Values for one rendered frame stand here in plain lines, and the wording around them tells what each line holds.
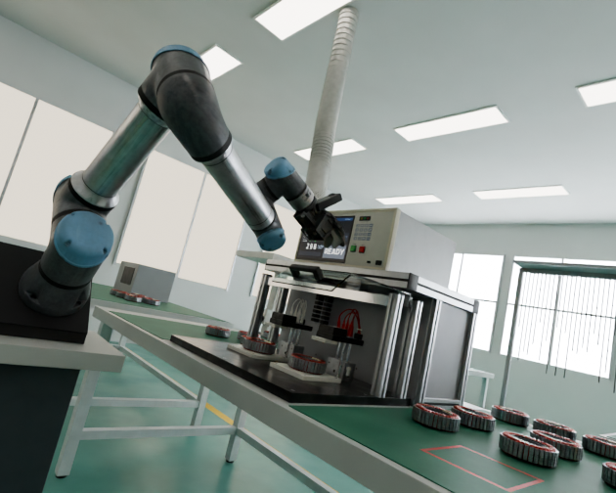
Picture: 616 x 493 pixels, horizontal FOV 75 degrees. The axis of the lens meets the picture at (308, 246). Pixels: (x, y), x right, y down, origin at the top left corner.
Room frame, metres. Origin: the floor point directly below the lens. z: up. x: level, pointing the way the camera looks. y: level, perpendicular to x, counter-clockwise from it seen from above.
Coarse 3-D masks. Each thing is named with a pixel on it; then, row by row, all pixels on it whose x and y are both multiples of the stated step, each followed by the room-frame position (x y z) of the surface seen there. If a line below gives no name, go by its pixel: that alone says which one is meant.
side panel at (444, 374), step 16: (448, 304) 1.28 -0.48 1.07; (432, 320) 1.21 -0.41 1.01; (448, 320) 1.29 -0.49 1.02; (464, 320) 1.36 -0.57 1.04; (432, 336) 1.22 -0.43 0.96; (448, 336) 1.30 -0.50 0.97; (464, 336) 1.37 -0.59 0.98; (432, 352) 1.23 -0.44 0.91; (448, 352) 1.31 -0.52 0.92; (464, 352) 1.38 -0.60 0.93; (432, 368) 1.26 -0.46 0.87; (448, 368) 1.32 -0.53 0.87; (464, 368) 1.37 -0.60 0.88; (432, 384) 1.27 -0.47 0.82; (448, 384) 1.34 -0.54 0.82; (464, 384) 1.38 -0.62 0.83; (416, 400) 1.22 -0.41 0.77; (432, 400) 1.26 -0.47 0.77; (448, 400) 1.32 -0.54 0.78
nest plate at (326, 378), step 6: (276, 366) 1.19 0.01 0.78; (282, 366) 1.18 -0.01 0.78; (288, 366) 1.21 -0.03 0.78; (288, 372) 1.14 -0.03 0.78; (294, 372) 1.13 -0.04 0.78; (300, 372) 1.15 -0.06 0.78; (300, 378) 1.11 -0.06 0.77; (306, 378) 1.11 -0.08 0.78; (312, 378) 1.12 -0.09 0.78; (318, 378) 1.13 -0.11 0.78; (324, 378) 1.15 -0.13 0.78; (330, 378) 1.17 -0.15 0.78; (336, 378) 1.19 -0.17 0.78
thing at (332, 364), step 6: (330, 360) 1.30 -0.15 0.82; (336, 360) 1.28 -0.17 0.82; (330, 366) 1.30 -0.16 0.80; (336, 366) 1.28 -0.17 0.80; (342, 366) 1.26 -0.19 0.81; (348, 366) 1.27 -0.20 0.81; (354, 366) 1.28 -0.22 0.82; (330, 372) 1.29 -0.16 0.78; (336, 372) 1.27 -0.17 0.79; (342, 372) 1.26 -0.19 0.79; (342, 378) 1.26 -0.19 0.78; (348, 378) 1.27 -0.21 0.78
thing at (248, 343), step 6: (246, 336) 1.39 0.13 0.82; (246, 342) 1.35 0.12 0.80; (252, 342) 1.34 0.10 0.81; (258, 342) 1.33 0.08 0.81; (264, 342) 1.34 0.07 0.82; (270, 342) 1.39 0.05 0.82; (246, 348) 1.35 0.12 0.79; (252, 348) 1.33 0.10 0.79; (258, 348) 1.33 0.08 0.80; (264, 348) 1.34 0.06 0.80; (270, 348) 1.35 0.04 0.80; (270, 354) 1.36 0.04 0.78
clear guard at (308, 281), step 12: (288, 276) 1.12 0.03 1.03; (300, 276) 1.09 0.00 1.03; (312, 276) 1.06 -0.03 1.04; (324, 276) 1.04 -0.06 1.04; (336, 276) 1.01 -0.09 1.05; (348, 276) 0.99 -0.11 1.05; (360, 276) 1.02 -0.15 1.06; (312, 288) 1.01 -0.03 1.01; (324, 288) 0.98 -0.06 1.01; (372, 288) 1.23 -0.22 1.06; (384, 288) 1.14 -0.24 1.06
